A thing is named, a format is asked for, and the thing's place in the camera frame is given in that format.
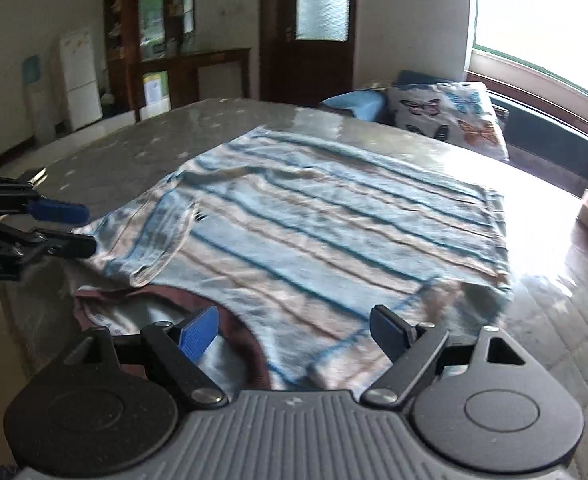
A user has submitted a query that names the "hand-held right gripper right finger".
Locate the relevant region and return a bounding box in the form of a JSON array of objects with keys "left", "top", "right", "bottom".
[{"left": 361, "top": 304, "right": 535, "bottom": 408}]

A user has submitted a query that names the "blue sofa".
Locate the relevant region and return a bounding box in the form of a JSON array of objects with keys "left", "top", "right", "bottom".
[{"left": 319, "top": 70, "right": 588, "bottom": 196}]

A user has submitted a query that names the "dark wooden glass door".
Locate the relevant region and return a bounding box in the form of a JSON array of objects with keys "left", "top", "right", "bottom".
[{"left": 259, "top": 0, "right": 357, "bottom": 108}]

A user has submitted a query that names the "water dispenser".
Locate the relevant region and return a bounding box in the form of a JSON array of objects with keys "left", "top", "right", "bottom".
[{"left": 21, "top": 55, "right": 56, "bottom": 147}]

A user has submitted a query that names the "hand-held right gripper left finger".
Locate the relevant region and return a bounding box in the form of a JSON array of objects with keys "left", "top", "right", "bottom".
[{"left": 61, "top": 305, "right": 229, "bottom": 408}]

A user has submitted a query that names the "white refrigerator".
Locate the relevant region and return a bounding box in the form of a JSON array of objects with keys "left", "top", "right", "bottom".
[{"left": 56, "top": 29, "right": 104, "bottom": 132}]

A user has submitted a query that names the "butterfly print pillow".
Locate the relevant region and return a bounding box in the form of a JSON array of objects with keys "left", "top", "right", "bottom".
[{"left": 386, "top": 81, "right": 510, "bottom": 163}]

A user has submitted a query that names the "dark wooden display cabinet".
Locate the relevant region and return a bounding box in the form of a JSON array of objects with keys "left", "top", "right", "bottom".
[{"left": 103, "top": 0, "right": 197, "bottom": 122}]

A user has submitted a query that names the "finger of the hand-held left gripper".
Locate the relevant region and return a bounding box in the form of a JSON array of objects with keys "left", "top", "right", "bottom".
[
  {"left": 0, "top": 219, "right": 98, "bottom": 262},
  {"left": 0, "top": 185, "right": 91, "bottom": 224}
]

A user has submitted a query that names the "blue striped shirt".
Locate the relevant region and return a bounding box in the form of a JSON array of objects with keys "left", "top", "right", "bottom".
[{"left": 71, "top": 127, "right": 514, "bottom": 393}]

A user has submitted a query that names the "dark wooden sideboard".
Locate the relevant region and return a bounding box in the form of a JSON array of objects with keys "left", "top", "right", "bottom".
[{"left": 129, "top": 47, "right": 252, "bottom": 122}]

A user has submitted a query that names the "large window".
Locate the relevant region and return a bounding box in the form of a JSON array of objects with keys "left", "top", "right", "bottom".
[{"left": 468, "top": 0, "right": 588, "bottom": 111}]

